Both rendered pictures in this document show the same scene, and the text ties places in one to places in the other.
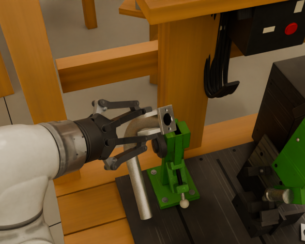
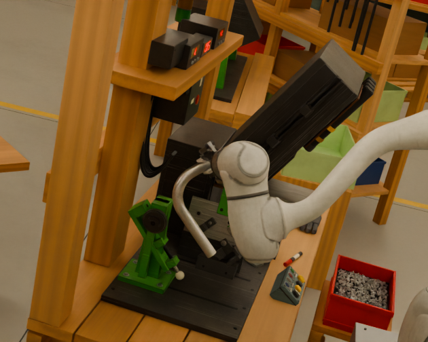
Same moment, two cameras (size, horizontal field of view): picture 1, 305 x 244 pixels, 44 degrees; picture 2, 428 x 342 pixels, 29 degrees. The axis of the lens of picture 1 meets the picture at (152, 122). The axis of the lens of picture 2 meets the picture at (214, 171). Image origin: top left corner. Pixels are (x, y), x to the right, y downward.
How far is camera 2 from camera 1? 1.91 m
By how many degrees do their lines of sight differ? 56
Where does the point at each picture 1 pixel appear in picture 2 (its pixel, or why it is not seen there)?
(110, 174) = (89, 298)
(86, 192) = (92, 318)
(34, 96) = (83, 196)
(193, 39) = (142, 123)
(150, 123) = (202, 168)
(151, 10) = (176, 89)
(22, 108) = not seen: outside the picture
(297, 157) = not seen: hidden behind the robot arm
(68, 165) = not seen: hidden behind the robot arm
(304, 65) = (186, 134)
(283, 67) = (178, 139)
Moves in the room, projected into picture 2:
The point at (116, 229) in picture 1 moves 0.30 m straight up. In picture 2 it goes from (150, 324) to (170, 233)
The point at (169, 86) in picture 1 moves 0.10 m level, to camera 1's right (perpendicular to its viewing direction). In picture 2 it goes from (127, 174) to (147, 167)
